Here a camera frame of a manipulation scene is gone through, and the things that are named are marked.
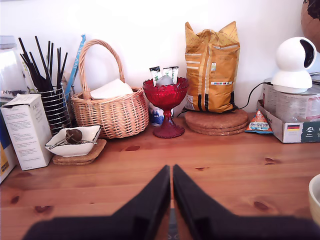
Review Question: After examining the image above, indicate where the pale green ceramic bowl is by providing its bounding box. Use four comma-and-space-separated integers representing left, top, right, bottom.
308, 174, 320, 226

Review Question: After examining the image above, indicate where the round cork trivet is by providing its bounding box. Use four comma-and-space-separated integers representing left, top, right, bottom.
186, 123, 250, 133
184, 109, 248, 130
191, 128, 248, 137

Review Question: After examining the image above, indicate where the cork coaster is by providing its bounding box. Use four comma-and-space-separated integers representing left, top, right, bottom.
52, 138, 108, 163
52, 154, 101, 166

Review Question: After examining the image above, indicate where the blue and white ceramic cup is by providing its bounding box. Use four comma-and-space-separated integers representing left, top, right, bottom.
148, 103, 175, 127

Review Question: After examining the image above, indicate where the white square dish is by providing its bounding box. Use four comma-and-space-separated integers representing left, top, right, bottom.
44, 124, 102, 158

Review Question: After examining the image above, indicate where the triangular snack packet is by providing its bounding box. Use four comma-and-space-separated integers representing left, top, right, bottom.
244, 109, 275, 135

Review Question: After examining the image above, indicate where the metal tea infuser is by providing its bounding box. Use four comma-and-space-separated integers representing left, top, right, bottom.
48, 128, 98, 150

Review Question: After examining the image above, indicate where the red glass goblet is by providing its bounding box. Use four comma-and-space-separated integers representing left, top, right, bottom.
142, 76, 190, 139

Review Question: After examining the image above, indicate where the cardboard can tray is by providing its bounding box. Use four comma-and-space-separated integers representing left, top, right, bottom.
256, 99, 320, 144

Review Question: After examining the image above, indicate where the pale grey round object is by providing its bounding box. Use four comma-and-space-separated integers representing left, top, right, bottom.
155, 74, 175, 87

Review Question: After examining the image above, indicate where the silver food can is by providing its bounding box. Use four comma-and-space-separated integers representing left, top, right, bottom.
274, 86, 320, 123
262, 83, 278, 113

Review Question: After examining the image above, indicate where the yellow snack bag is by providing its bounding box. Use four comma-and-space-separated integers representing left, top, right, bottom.
184, 21, 241, 114

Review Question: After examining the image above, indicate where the white printed carton box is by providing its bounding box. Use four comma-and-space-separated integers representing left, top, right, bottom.
0, 93, 53, 172

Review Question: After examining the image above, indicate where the blue and yellow box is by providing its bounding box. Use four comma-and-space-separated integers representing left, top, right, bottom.
0, 109, 17, 185

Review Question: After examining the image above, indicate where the blue and white stick packet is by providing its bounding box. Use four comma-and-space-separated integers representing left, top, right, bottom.
64, 34, 87, 101

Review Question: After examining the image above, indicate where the black chopstick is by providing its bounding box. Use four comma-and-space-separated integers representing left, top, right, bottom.
49, 42, 54, 83
55, 47, 61, 90
57, 46, 63, 90
19, 53, 41, 91
18, 37, 55, 91
34, 35, 54, 90
46, 40, 51, 81
57, 51, 69, 88
28, 51, 47, 87

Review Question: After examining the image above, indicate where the white printed plastic package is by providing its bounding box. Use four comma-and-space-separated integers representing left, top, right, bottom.
0, 47, 38, 98

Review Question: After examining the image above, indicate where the wicker basket with handle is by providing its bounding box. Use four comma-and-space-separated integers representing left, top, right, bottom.
71, 39, 150, 140

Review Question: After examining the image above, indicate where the black power cable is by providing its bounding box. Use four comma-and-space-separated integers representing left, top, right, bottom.
176, 81, 273, 118

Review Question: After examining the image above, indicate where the wire utensil holder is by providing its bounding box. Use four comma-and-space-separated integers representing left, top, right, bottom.
37, 86, 73, 137

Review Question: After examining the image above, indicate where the white security camera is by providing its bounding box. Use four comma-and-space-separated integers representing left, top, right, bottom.
270, 36, 318, 94

